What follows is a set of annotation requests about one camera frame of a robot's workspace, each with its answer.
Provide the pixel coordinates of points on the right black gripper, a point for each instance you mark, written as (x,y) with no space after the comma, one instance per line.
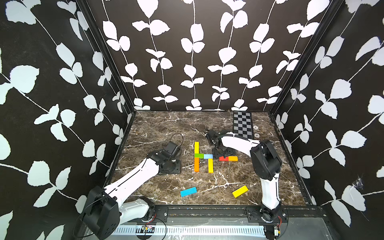
(214,152)

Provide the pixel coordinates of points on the red block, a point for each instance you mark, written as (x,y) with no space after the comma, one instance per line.
(224,159)

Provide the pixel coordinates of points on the small yellow block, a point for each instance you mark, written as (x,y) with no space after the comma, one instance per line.
(233,158)

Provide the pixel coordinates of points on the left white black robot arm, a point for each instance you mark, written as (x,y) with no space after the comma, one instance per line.
(106,208)

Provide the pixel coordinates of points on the black white checkerboard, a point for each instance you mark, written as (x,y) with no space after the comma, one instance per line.
(243,125)

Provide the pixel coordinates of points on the long yellow block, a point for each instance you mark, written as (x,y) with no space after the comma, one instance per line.
(210,166)

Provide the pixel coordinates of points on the white slotted cable duct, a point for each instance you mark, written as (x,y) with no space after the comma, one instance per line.
(160,230)

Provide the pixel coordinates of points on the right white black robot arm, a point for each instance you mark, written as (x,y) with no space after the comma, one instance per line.
(266,162)

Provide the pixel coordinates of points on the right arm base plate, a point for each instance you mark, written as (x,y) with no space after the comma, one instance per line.
(264,216)

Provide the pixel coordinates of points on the orange block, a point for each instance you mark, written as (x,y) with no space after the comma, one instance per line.
(196,165)

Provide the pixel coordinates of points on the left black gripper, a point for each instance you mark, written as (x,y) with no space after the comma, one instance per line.
(178,169)

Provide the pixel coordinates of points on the light blue block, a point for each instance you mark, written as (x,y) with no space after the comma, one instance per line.
(208,156)

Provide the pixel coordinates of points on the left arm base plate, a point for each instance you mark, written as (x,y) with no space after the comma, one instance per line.
(162,213)

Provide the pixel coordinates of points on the green block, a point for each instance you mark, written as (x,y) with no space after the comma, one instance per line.
(199,156)

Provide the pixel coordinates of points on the cyan block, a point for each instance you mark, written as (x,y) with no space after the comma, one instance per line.
(188,192)

